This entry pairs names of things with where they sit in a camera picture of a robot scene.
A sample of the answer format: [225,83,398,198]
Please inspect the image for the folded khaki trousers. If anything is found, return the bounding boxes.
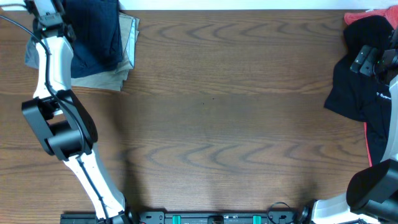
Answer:
[72,12,140,91]

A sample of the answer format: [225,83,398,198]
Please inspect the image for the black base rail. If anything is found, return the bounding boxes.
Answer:
[60,210,312,224]

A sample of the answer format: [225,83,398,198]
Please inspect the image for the black t-shirt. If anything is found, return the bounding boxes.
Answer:
[324,16,393,166]

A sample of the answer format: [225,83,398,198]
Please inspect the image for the navy blue cloth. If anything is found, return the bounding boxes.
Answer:
[62,0,123,78]

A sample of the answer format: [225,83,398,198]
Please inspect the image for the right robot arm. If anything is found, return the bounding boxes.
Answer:
[299,30,397,223]

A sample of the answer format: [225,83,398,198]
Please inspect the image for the red garment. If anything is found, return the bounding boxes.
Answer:
[343,5,397,29]

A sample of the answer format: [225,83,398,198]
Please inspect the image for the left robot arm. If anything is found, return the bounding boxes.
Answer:
[22,0,137,223]

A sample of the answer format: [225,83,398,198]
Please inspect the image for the folded grey garment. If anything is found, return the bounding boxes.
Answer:
[24,37,39,69]

